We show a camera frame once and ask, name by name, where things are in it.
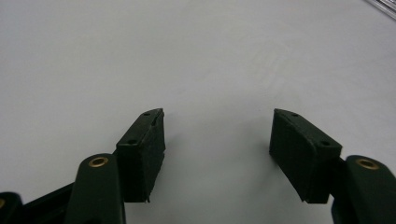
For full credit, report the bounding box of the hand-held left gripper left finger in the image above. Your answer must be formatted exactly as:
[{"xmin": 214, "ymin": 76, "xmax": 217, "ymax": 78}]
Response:
[{"xmin": 113, "ymin": 107, "xmax": 166, "ymax": 203}]

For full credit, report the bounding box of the metal frame rail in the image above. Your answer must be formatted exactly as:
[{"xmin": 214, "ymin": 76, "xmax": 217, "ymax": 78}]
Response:
[{"xmin": 363, "ymin": 0, "xmax": 396, "ymax": 21}]

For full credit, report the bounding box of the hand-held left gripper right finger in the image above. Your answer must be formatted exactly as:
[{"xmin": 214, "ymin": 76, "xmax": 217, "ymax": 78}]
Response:
[{"xmin": 269, "ymin": 107, "xmax": 344, "ymax": 204}]

